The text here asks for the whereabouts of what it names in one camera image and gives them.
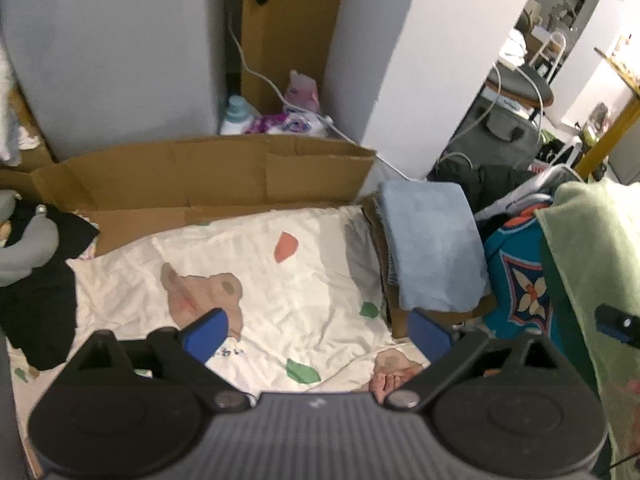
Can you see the black bag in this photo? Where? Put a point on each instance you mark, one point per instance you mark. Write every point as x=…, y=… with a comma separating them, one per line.
x=485, y=182

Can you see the brown folded garment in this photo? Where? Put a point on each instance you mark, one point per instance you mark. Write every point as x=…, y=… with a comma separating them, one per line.
x=385, y=280

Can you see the grey upright panel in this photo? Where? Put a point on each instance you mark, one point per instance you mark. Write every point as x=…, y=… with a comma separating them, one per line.
x=110, y=55

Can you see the blue patterned blanket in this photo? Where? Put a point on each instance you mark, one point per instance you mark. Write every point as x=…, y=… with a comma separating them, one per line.
x=520, y=280

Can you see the black crumpled garment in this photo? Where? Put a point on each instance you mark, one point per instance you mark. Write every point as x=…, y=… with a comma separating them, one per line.
x=45, y=285

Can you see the green cloth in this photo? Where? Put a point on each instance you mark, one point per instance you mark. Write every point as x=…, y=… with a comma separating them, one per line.
x=595, y=260

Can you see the flat cardboard sheet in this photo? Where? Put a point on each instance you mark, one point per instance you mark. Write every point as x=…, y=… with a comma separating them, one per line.
x=200, y=180

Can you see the pink plastic bag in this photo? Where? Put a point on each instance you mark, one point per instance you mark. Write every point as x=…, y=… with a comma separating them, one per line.
x=302, y=91

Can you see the bear print bedsheet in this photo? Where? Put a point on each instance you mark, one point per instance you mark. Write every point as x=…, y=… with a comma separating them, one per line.
x=250, y=280

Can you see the white cloth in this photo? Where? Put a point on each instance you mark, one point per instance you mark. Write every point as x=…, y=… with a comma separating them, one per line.
x=515, y=50

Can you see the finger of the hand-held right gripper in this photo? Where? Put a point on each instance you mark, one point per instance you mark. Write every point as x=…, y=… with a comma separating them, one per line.
x=617, y=324

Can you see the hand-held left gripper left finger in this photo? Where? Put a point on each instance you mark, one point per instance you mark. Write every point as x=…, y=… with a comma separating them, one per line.
x=207, y=334

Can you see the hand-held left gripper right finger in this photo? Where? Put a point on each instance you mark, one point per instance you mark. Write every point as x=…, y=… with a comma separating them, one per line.
x=427, y=335

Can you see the purple white refill pouch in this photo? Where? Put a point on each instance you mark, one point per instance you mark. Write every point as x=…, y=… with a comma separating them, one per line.
x=287, y=122

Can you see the tall cardboard box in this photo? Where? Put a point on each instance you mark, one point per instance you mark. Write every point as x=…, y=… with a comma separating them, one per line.
x=285, y=30

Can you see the detergent bottle with blue cap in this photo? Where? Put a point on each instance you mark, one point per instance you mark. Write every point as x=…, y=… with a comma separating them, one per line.
x=234, y=117

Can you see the grey bag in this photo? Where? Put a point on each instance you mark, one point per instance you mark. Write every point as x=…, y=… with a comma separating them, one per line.
x=495, y=135

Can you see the yellow pole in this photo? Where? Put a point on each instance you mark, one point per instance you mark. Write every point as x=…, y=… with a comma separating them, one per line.
x=607, y=137

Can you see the light grey garment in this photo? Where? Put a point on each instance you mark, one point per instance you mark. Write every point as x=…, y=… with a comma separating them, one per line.
x=25, y=245

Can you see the blue denim pants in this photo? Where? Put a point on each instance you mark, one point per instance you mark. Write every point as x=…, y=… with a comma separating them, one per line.
x=432, y=245

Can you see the person's foot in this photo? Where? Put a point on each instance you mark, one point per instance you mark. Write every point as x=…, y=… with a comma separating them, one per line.
x=387, y=385

